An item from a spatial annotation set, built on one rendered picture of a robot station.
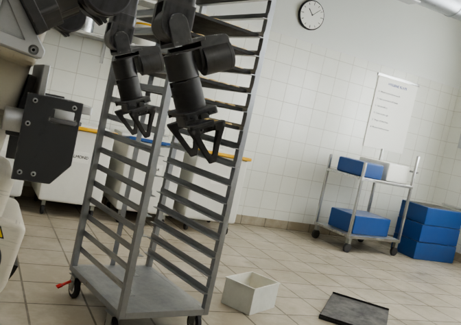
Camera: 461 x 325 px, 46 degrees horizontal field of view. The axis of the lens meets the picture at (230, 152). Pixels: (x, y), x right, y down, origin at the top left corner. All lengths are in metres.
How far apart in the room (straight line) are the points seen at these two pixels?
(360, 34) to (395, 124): 1.20
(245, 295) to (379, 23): 4.25
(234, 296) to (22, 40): 2.57
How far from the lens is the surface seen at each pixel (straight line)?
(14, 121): 1.05
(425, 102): 7.22
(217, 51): 1.01
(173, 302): 2.76
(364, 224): 5.98
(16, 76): 1.09
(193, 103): 0.98
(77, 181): 4.65
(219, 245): 2.66
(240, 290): 3.27
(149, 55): 1.42
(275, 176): 6.04
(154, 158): 2.36
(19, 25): 0.93
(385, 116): 6.79
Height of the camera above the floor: 1.07
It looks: 3 degrees down
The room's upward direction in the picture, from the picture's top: 12 degrees clockwise
